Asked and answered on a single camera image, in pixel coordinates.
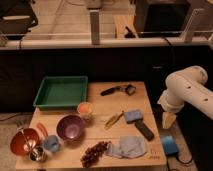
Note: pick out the orange cup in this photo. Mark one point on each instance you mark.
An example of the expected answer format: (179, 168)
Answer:
(85, 109)

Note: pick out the metal spoon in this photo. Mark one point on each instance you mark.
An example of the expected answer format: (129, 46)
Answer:
(21, 130)

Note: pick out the red bowl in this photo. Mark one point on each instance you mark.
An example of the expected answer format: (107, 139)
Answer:
(18, 145)

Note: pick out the black cabinet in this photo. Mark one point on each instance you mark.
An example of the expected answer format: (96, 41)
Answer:
(160, 15)

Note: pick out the purple bowl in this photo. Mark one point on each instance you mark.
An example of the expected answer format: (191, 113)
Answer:
(70, 127)

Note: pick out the black whiteboard eraser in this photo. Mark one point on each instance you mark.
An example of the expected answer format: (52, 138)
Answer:
(141, 126)

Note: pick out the green plastic tray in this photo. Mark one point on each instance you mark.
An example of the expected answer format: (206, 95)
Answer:
(61, 92)

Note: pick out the light blue cloth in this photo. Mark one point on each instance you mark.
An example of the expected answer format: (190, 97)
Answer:
(129, 147)

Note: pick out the small metal cup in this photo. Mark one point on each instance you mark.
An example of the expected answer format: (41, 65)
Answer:
(37, 154)

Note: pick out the black object on rail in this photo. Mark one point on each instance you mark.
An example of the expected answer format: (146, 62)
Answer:
(129, 33)

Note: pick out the bunch of dark grapes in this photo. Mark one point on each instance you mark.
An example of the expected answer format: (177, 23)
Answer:
(93, 154)

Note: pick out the grey vertical post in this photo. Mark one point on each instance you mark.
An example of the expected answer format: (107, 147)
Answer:
(95, 28)

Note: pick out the black handled brush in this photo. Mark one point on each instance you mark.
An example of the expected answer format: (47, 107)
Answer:
(129, 89)

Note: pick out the blue mug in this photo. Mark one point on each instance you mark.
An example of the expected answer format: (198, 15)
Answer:
(51, 143)

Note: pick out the orange carrot toy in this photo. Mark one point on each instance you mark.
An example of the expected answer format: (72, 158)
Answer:
(41, 127)

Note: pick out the black chair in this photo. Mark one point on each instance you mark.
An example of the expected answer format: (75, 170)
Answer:
(17, 16)

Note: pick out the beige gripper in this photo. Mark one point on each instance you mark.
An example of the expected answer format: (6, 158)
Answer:
(168, 119)

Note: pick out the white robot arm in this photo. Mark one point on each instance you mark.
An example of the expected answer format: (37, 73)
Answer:
(185, 86)

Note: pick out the grey slanted post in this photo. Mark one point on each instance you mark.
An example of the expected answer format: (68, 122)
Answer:
(195, 18)

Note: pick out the blue box on floor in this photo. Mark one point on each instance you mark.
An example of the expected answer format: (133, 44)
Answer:
(169, 145)

